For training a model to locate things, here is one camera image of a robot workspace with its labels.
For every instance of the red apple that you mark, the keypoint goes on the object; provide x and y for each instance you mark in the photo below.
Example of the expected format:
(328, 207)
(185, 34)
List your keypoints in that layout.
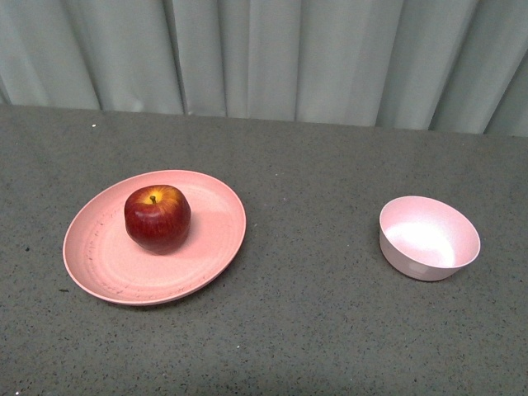
(158, 218)

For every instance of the light pink bowl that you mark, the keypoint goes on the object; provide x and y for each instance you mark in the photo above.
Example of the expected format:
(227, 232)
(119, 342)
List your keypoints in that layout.
(426, 239)

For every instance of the pink round plate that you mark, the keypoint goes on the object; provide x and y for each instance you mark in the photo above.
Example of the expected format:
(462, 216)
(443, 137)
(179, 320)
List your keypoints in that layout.
(105, 262)

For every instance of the grey-white curtain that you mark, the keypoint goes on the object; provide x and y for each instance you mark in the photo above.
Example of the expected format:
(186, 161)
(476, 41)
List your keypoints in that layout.
(422, 65)

